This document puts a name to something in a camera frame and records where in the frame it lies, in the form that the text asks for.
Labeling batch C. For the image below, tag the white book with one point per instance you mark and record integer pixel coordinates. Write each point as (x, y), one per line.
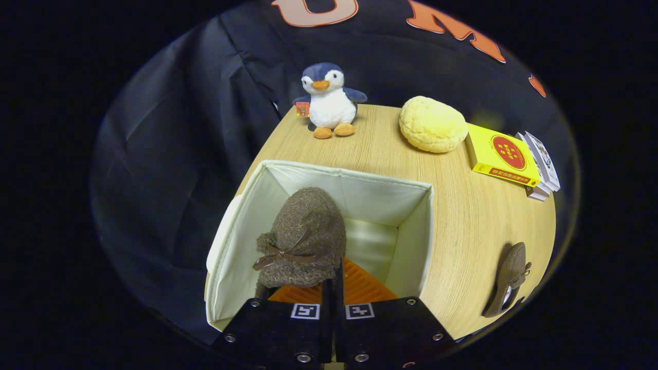
(535, 195)
(532, 164)

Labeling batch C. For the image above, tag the yellow bread-shaped plush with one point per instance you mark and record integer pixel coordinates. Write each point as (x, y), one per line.
(433, 125)

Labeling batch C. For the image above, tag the yellow book red emblem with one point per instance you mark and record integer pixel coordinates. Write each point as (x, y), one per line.
(501, 154)

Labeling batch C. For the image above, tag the white book colourful cover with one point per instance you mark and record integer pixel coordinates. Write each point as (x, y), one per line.
(544, 159)

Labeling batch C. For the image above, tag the blue white penguin plush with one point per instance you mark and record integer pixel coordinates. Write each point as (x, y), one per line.
(331, 105)

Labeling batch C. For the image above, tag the beige fabric storage box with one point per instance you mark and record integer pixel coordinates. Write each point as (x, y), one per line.
(360, 198)

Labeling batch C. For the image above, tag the brown fuzzy shoe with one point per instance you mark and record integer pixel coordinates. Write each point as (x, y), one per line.
(308, 221)
(509, 272)

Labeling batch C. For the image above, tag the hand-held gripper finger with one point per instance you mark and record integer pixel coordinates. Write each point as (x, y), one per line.
(327, 293)
(339, 288)

